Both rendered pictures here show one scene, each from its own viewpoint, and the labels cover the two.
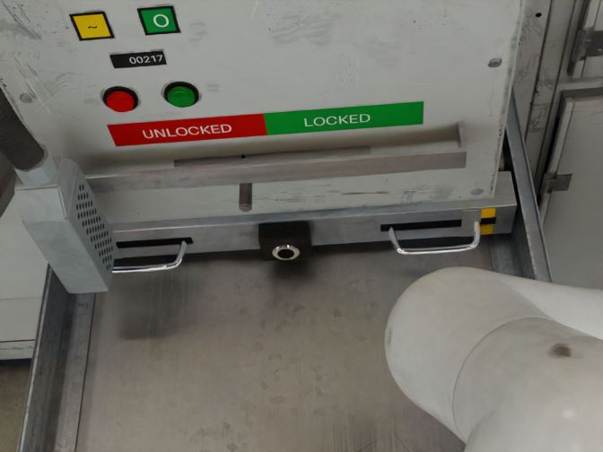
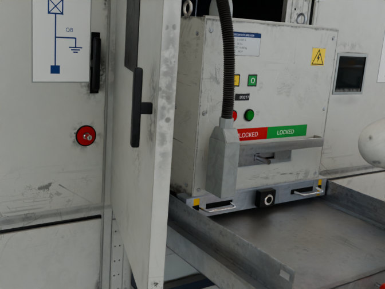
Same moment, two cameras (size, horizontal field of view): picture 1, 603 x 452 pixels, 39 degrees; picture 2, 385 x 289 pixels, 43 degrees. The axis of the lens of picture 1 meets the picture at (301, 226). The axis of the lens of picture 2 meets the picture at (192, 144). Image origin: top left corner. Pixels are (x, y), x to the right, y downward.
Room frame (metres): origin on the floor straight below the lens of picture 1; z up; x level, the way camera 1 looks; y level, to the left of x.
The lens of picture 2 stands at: (-0.32, 1.09, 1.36)
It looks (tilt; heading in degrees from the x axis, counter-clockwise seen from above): 13 degrees down; 319
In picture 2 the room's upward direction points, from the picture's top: 4 degrees clockwise
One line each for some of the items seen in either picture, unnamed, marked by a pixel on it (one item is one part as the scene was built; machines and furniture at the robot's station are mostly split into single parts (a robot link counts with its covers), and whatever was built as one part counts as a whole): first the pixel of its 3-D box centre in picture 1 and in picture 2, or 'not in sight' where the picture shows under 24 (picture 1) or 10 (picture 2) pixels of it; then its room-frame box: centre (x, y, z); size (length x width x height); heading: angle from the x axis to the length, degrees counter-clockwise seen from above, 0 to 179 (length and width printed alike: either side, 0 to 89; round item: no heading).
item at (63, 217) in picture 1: (68, 220); (222, 160); (0.53, 0.24, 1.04); 0.08 x 0.05 x 0.17; 173
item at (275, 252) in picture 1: (285, 243); (266, 198); (0.55, 0.02, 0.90); 0.06 x 0.03 x 0.05; 83
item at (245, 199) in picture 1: (244, 180); (262, 156); (0.56, 0.05, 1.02); 0.06 x 0.02 x 0.04; 173
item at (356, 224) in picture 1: (285, 217); (257, 194); (0.59, 0.02, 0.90); 0.54 x 0.05 x 0.06; 83
